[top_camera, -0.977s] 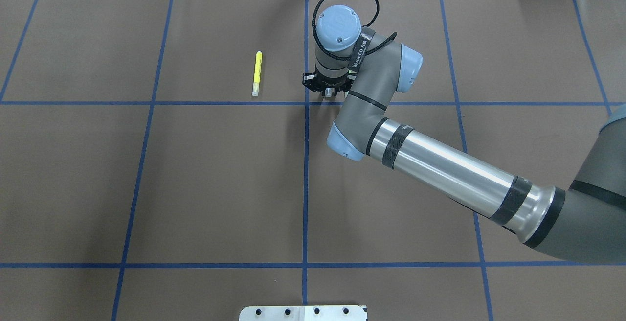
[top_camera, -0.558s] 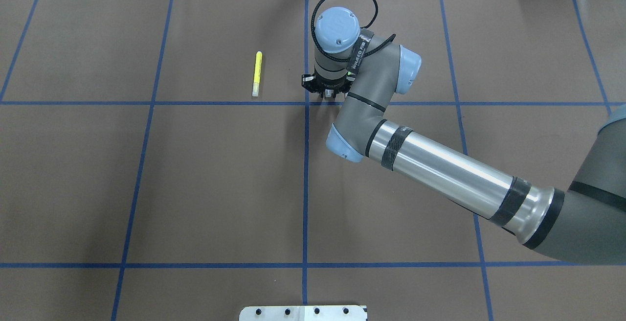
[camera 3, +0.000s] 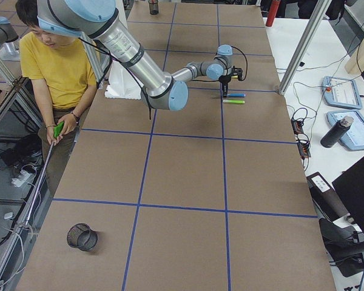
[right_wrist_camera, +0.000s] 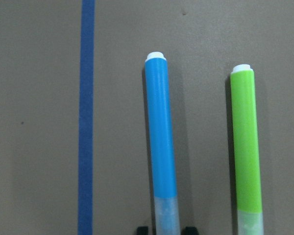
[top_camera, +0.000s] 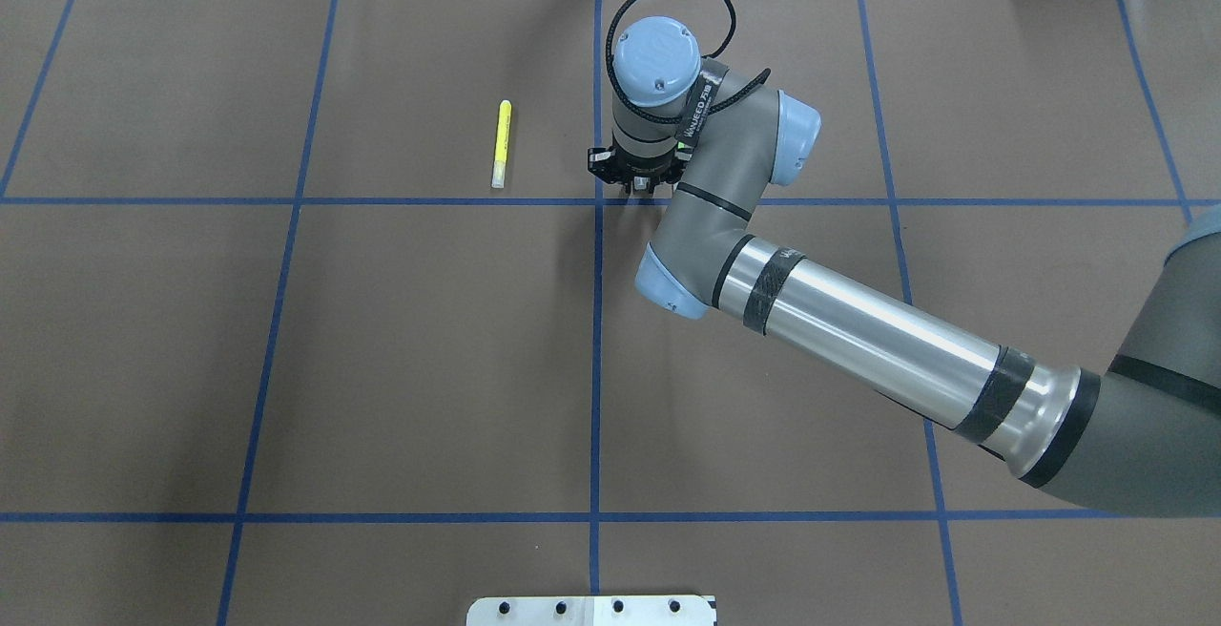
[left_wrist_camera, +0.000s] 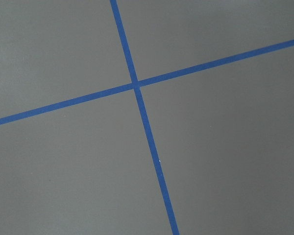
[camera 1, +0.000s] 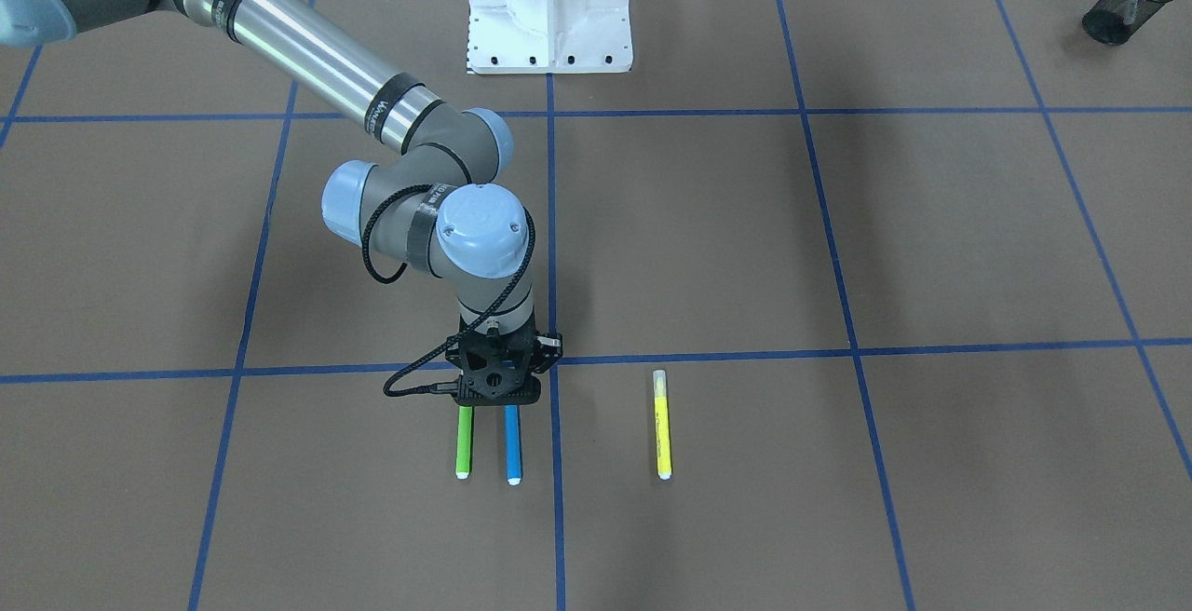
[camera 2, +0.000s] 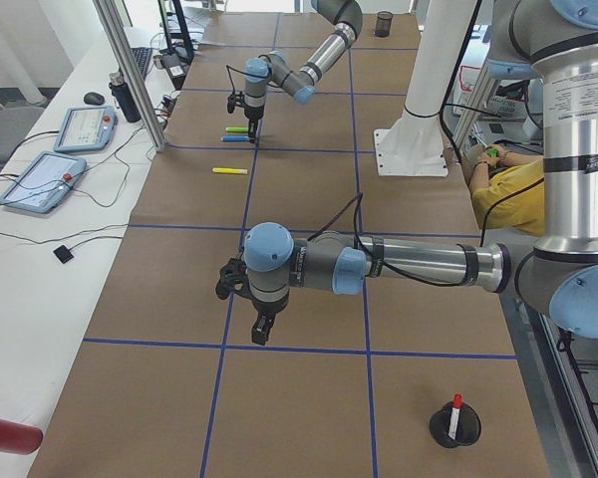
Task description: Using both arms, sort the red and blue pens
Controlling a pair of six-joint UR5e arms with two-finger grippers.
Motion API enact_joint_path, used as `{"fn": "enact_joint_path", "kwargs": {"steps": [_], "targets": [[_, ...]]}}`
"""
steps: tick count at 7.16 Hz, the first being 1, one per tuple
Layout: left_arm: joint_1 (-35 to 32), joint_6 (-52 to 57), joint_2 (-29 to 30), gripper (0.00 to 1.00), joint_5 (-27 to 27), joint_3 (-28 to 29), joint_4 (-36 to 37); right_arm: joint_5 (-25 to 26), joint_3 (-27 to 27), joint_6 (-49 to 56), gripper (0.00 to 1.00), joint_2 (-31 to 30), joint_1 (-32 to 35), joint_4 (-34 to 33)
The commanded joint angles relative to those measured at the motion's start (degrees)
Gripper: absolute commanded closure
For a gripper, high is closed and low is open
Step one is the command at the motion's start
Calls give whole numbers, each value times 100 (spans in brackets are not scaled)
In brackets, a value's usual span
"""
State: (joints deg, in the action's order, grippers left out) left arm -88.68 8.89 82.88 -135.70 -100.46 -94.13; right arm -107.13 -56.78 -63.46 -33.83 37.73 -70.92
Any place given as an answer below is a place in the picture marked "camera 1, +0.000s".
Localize green highlighter pen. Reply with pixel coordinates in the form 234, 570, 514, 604
454, 406, 474, 481

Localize yellow highlighter pen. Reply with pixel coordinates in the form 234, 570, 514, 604
652, 369, 673, 481

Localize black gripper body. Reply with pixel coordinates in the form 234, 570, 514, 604
458, 313, 539, 364

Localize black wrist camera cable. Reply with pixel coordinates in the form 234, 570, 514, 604
359, 181, 538, 400

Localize blue highlighter pen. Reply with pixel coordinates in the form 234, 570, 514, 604
504, 404, 523, 485

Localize black mesh pen cup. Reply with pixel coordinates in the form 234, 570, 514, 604
1080, 0, 1174, 46

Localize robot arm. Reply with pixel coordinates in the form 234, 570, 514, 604
4, 13, 453, 387

